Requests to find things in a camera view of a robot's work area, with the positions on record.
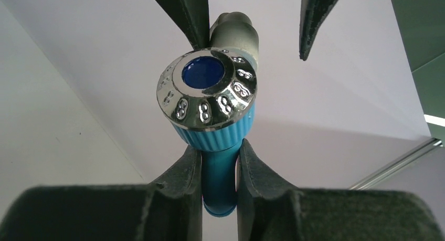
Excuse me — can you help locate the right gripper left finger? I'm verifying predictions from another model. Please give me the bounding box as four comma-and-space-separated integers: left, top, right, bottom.
1, 147, 203, 240

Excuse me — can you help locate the blue plastic water faucet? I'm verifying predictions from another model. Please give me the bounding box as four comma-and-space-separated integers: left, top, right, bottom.
156, 47, 258, 217

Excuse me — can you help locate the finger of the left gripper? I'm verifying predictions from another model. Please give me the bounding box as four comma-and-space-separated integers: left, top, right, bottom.
299, 0, 339, 61
155, 0, 209, 49

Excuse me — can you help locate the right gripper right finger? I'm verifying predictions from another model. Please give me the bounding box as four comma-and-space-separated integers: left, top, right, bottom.
237, 140, 444, 240

